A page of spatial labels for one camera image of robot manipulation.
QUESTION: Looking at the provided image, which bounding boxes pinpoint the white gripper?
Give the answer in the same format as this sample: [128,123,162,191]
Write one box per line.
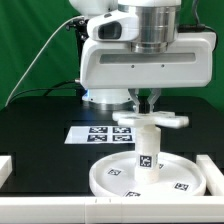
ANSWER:
[80,32,214,113]

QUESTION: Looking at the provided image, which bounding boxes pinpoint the white table base piece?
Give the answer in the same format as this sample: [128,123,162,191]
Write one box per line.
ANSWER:
[112,111,189,129]

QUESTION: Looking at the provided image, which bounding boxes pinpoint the white round table top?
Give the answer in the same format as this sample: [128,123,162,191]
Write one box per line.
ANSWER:
[89,151,206,199]

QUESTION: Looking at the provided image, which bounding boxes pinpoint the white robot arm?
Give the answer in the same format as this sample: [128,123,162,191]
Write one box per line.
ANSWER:
[69,0,216,109]

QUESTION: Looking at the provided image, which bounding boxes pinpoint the white marker sheet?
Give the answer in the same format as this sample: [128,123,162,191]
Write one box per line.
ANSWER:
[65,126,135,144]

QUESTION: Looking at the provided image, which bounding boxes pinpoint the white right fence bar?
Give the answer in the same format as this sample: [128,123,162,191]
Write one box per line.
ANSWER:
[196,155,224,196]

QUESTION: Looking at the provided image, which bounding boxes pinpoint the white fence bar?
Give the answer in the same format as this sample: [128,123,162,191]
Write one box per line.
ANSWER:
[0,196,224,224]
[196,155,224,196]
[0,156,12,188]

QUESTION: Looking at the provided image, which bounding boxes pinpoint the white left fence bar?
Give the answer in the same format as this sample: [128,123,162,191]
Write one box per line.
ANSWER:
[0,156,12,188]

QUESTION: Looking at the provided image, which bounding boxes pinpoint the white front fence bar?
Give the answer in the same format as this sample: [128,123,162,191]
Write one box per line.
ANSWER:
[0,196,224,224]

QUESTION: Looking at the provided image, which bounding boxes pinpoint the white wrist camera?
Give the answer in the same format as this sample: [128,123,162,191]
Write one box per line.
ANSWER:
[87,10,139,42]

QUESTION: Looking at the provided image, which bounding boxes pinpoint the black cable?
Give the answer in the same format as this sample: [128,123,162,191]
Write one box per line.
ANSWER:
[6,79,83,108]

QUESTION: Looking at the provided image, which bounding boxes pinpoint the grey ribbed arm hose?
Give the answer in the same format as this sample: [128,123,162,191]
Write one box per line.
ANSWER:
[179,0,218,51]

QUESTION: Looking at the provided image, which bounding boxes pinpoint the black camera stand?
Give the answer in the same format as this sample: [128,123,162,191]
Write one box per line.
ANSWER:
[65,19,88,81]

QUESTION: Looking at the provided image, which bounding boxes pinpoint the grey cable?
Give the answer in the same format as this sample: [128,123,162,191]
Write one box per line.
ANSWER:
[4,14,85,108]

